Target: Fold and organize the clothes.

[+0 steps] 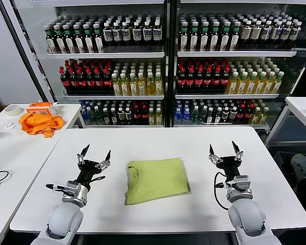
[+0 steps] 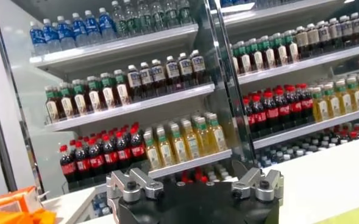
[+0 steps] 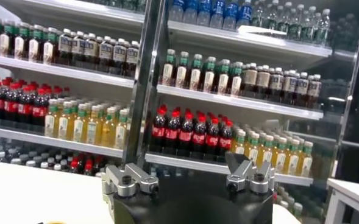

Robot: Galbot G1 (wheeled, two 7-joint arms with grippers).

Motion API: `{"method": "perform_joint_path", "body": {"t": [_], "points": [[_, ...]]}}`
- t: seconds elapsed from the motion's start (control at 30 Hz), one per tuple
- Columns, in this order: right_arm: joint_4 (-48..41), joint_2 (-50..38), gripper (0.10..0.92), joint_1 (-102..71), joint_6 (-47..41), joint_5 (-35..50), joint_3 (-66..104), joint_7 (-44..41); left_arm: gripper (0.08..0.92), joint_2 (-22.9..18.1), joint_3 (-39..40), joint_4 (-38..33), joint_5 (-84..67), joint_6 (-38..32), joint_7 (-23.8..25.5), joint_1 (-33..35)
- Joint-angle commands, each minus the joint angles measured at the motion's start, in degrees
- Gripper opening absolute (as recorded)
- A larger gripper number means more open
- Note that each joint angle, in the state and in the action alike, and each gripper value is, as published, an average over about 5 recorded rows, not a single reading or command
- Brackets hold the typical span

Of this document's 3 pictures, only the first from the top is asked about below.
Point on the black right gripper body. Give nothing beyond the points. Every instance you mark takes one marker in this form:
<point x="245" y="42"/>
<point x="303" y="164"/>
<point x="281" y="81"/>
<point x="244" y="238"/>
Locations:
<point x="229" y="167"/>

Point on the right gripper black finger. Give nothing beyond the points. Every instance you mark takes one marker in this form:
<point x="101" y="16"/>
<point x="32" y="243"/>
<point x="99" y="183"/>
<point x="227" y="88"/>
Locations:
<point x="239" y="156"/>
<point x="215" y="158"/>

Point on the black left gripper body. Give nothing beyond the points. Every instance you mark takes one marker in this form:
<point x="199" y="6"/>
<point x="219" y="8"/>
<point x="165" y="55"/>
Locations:
<point x="89" y="171"/>

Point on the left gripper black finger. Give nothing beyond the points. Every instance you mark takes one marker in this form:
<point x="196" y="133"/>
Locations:
<point x="81" y="159"/>
<point x="103" y="164"/>

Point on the light green t-shirt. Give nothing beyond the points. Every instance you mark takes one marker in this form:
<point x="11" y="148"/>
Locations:
<point x="158" y="181"/>

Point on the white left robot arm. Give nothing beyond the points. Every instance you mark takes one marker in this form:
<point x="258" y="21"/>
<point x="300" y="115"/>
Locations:
<point x="66" y="219"/>

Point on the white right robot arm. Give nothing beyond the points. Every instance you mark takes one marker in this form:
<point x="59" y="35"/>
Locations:
<point x="247" y="217"/>

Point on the white shelf board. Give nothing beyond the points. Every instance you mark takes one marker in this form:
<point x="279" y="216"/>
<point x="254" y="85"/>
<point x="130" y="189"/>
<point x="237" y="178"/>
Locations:
<point x="111" y="97"/>
<point x="226" y="96"/>
<point x="236" y="54"/>
<point x="218" y="126"/>
<point x="121" y="125"/>
<point x="103" y="55"/>

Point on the red cap cola bottle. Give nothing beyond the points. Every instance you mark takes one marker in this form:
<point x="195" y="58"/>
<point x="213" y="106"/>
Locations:
<point x="91" y="82"/>
<point x="207" y="81"/>
<point x="189" y="81"/>
<point x="216" y="81"/>
<point x="74" y="81"/>
<point x="107" y="82"/>
<point x="224" y="81"/>
<point x="248" y="114"/>
<point x="198" y="81"/>
<point x="144" y="116"/>
<point x="65" y="81"/>
<point x="181" y="81"/>
<point x="99" y="82"/>
<point x="137" y="116"/>
<point x="240" y="114"/>
<point x="82" y="82"/>

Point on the white label dark drink bottle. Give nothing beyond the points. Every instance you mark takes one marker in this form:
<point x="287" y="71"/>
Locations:
<point x="233" y="114"/>
<point x="128" y="116"/>
<point x="120" y="116"/>
<point x="225" y="114"/>

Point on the white cap dark drink bottle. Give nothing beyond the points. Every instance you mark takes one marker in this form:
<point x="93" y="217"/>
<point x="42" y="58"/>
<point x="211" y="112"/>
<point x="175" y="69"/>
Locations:
<point x="218" y="117"/>
<point x="105" y="117"/>
<point x="210" y="117"/>
<point x="113" y="117"/>

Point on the green label yellow juice bottle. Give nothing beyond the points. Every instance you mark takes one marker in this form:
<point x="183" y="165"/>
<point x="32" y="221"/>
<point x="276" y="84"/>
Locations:
<point x="232" y="86"/>
<point x="150" y="88"/>
<point x="251" y="86"/>
<point x="241" y="86"/>
<point x="151" y="118"/>
<point x="255" y="117"/>
<point x="158" y="88"/>
<point x="158" y="118"/>
<point x="141" y="88"/>
<point x="268" y="86"/>
<point x="124" y="88"/>
<point x="259" y="86"/>
<point x="116" y="88"/>
<point x="263" y="117"/>
<point x="277" y="86"/>
<point x="133" y="88"/>

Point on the black plastic crate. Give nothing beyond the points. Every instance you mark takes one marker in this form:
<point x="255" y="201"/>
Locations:
<point x="282" y="163"/>

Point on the green tinted water bottle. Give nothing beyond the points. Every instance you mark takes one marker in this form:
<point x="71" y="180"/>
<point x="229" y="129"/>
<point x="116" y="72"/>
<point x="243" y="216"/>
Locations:
<point x="92" y="116"/>
<point x="195" y="116"/>
<point x="203" y="116"/>
<point x="98" y="116"/>

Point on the blue label water bottle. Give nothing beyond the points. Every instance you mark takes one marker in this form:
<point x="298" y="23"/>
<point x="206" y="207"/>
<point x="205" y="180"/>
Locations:
<point x="186" y="116"/>
<point x="178" y="116"/>
<point x="84" y="114"/>

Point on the white side table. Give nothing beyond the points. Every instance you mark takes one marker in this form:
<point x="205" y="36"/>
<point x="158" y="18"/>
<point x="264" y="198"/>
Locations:
<point x="65" y="112"/>
<point x="18" y="158"/>
<point x="302" y="107"/>

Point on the crumpled orange cloth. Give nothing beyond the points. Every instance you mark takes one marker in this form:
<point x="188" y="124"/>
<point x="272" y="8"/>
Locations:
<point x="37" y="123"/>

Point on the orange and white box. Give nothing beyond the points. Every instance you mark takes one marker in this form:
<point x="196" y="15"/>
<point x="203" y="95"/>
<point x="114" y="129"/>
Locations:
<point x="40" y="109"/>

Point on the grey cloth bundle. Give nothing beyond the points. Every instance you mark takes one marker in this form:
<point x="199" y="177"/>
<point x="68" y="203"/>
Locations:
<point x="304" y="164"/>

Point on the beige masking tape roll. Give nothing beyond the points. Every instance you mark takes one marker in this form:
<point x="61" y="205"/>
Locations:
<point x="12" y="114"/>

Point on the drinks display cabinet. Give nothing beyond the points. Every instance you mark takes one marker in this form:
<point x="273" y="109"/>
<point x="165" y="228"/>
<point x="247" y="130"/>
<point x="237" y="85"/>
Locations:
<point x="170" y="76"/>

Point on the green cap dark tea bottle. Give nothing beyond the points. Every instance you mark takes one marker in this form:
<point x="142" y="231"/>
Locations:
<point x="194" y="38"/>
<point x="89" y="42"/>
<point x="214" y="38"/>
<point x="99" y="42"/>
<point x="234" y="38"/>
<point x="225" y="38"/>
<point x="184" y="38"/>
<point x="51" y="42"/>
<point x="70" y="42"/>
<point x="61" y="42"/>
<point x="79" y="42"/>
<point x="204" y="38"/>

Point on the white cap cream label bottle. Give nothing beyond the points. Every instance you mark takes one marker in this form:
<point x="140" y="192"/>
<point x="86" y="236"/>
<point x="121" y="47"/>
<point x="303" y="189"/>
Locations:
<point x="256" y="33"/>
<point x="245" y="33"/>

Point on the white cap blue label bottle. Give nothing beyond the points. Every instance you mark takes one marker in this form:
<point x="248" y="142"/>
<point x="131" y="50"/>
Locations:
<point x="126" y="34"/>
<point x="157" y="34"/>
<point x="137" y="34"/>
<point x="276" y="33"/>
<point x="108" y="34"/>
<point x="285" y="33"/>
<point x="117" y="34"/>
<point x="147" y="34"/>
<point x="294" y="33"/>
<point x="265" y="33"/>

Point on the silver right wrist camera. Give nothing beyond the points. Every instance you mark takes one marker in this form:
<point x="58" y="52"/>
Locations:
<point x="241" y="183"/>

